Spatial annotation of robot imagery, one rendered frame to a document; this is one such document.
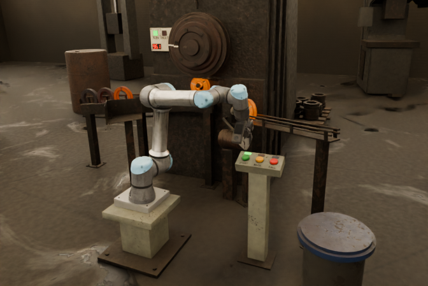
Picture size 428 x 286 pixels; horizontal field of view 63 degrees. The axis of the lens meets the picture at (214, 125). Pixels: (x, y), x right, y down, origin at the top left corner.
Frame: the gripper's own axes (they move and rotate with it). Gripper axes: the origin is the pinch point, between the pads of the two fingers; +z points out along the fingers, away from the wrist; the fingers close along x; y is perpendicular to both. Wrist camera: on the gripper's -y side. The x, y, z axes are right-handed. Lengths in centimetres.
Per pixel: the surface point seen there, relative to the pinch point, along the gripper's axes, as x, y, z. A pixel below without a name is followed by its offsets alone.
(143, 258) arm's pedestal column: 51, -45, 52
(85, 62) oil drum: 304, 208, 65
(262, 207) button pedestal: -10.5, -11.8, 29.1
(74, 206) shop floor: 134, -16, 64
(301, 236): -35, -36, 13
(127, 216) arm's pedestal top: 57, -39, 24
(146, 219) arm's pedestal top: 46, -38, 25
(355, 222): -56, -20, 18
